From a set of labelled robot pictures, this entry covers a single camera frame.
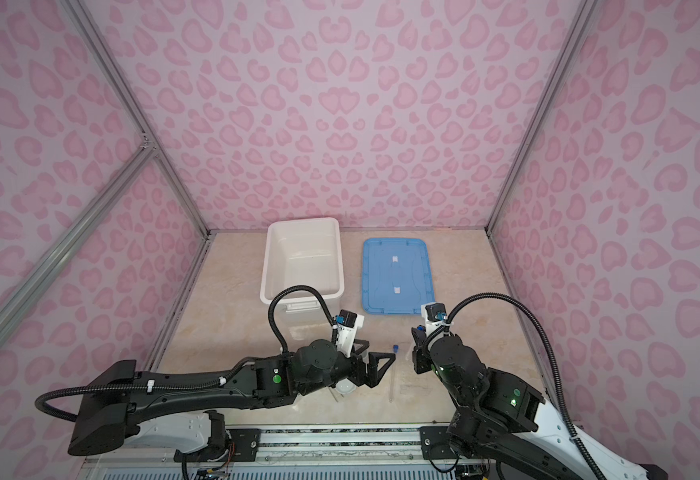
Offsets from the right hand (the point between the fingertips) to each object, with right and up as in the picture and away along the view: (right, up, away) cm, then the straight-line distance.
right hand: (413, 331), depth 68 cm
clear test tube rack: (+3, -18, +15) cm, 24 cm away
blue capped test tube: (-2, -11, +20) cm, 23 cm away
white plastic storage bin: (-34, +18, +42) cm, 57 cm away
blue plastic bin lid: (+1, +10, +39) cm, 40 cm away
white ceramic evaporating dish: (-15, -9, -7) cm, 19 cm away
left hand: (-6, -4, -2) cm, 8 cm away
